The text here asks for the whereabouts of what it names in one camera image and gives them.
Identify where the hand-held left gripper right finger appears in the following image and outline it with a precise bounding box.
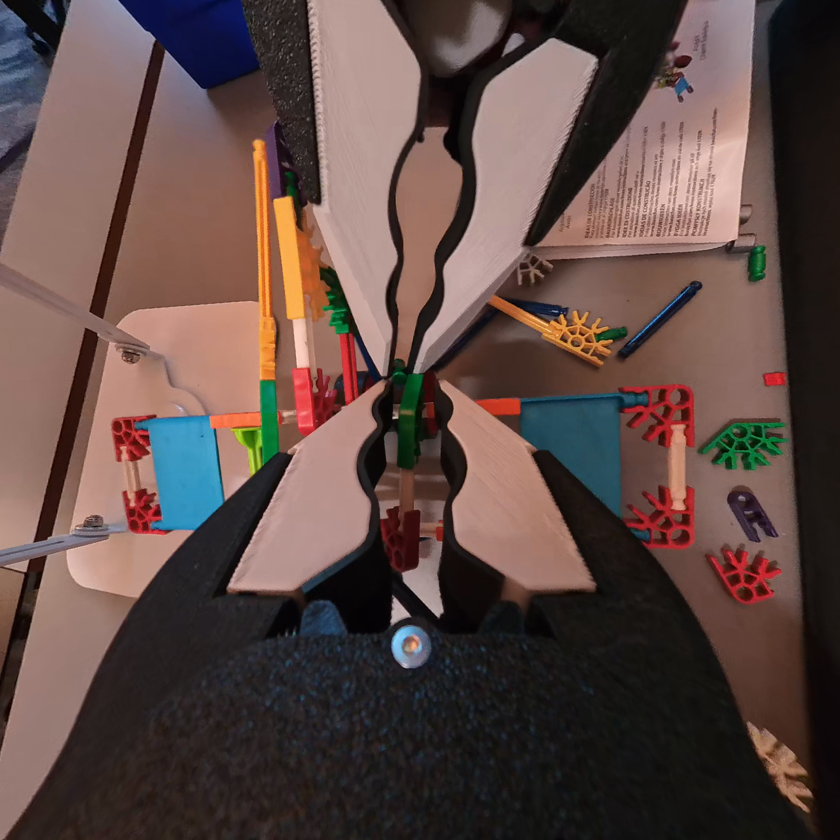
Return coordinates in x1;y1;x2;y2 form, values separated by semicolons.
436;379;598;597

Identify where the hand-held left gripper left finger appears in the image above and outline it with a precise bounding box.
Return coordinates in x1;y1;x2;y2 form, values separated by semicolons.
225;379;389;597

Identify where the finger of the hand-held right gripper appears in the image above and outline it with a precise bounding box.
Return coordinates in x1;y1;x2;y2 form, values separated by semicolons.
408;36;601;375
307;0;431;368

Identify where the colourful toy rod airplane model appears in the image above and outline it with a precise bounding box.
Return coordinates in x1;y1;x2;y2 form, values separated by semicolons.
110;121;697;572

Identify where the yellow rod with yellow connector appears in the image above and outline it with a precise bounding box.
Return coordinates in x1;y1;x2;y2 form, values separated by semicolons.
489;295;629;368

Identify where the white instruction booklet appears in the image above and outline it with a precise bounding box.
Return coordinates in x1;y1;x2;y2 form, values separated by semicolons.
532;0;756;260

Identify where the blue plastic bin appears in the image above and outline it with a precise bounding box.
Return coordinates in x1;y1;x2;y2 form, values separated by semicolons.
118;0;260;89

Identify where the white stand with wooden board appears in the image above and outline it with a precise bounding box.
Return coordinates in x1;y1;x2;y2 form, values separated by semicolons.
0;262;263;598

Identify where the purple clip connector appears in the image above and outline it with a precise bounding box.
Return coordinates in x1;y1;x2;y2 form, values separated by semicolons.
726;487;780;543

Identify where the red fan connector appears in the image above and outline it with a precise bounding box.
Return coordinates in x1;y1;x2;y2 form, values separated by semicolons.
705;548;783;605

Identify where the black perforated armrest pad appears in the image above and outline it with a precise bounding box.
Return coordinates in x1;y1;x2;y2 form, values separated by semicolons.
768;0;840;840

